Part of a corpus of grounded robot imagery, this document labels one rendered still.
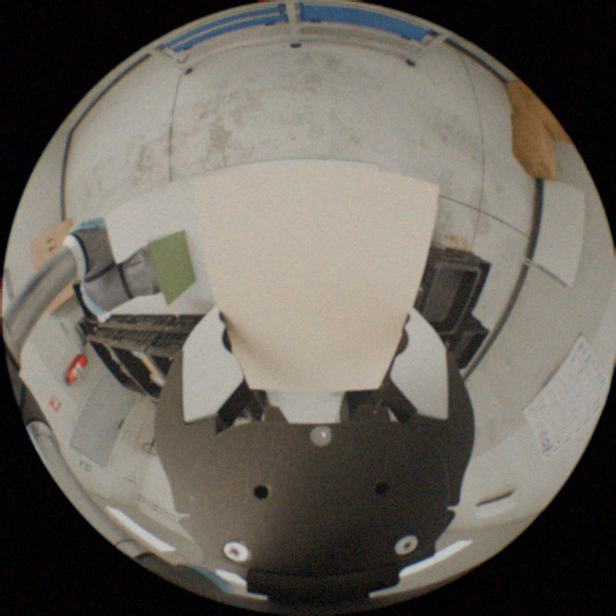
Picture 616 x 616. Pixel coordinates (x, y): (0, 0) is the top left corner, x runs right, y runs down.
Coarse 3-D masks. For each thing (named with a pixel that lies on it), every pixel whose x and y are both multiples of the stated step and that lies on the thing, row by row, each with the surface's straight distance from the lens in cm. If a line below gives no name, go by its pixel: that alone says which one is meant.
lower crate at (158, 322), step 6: (138, 318) 100; (144, 318) 95; (150, 318) 92; (156, 318) 89; (162, 318) 86; (168, 318) 84; (174, 318) 83; (126, 324) 98; (132, 324) 94; (138, 324) 94; (144, 324) 90; (150, 324) 87; (156, 324) 84; (162, 324) 82; (168, 324) 80; (156, 330) 78; (162, 330) 77
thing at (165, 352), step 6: (150, 348) 70; (156, 348) 68; (162, 348) 66; (168, 348) 64; (150, 354) 71; (156, 354) 67; (162, 354) 64; (168, 354) 62; (174, 354) 60; (156, 366) 74; (162, 372) 76; (246, 408) 74; (246, 414) 78; (252, 414) 82
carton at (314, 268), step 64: (256, 192) 9; (320, 192) 8; (384, 192) 9; (256, 256) 9; (320, 256) 9; (384, 256) 10; (256, 320) 11; (320, 320) 11; (384, 320) 12; (256, 384) 17; (320, 384) 16
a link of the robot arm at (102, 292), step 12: (96, 276) 57; (108, 276) 58; (84, 288) 61; (96, 288) 58; (108, 288) 58; (120, 288) 58; (84, 300) 61; (96, 300) 60; (108, 300) 59; (120, 300) 60; (96, 312) 62; (108, 312) 63
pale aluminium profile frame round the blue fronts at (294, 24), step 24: (288, 0) 145; (312, 0) 145; (336, 0) 145; (192, 24) 157; (288, 24) 161; (312, 24) 161; (336, 24) 161; (432, 24) 156; (144, 48) 174; (192, 48) 177; (384, 48) 179; (432, 48) 175
